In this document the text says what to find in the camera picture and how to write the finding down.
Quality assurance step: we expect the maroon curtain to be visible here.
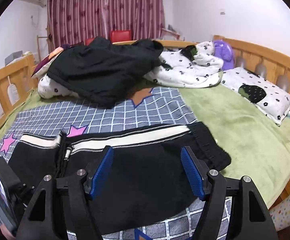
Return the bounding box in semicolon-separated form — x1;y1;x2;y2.
47;0;165;48

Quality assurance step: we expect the wooden bed frame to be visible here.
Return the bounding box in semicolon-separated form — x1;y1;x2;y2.
0;39;290;206

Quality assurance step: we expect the purple plush toy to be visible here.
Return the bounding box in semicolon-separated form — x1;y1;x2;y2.
213;40;235;70

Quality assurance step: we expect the green bed sheet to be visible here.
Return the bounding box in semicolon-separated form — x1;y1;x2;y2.
0;82;290;209

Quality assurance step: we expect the black pants white stripe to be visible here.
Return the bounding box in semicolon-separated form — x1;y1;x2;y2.
8;122;231;235

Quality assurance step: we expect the black garment pile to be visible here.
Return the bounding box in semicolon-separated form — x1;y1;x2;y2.
47;37;163;108

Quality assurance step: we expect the white flower print bolster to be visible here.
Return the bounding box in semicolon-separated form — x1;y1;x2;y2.
37;75;79;99

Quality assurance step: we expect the colourful patterned pillow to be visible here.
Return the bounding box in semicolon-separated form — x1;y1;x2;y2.
31;44;70;79

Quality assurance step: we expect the white flower print pillow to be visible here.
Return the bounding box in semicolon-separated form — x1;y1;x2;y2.
221;67;290;126

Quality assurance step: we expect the white flower print quilt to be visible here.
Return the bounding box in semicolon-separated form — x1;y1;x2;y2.
144;41;224;88

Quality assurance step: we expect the grey grid star blanket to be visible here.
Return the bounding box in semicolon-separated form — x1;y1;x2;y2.
0;87;231;239

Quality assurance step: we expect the red chair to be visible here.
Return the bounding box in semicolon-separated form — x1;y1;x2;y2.
84;30;134;48

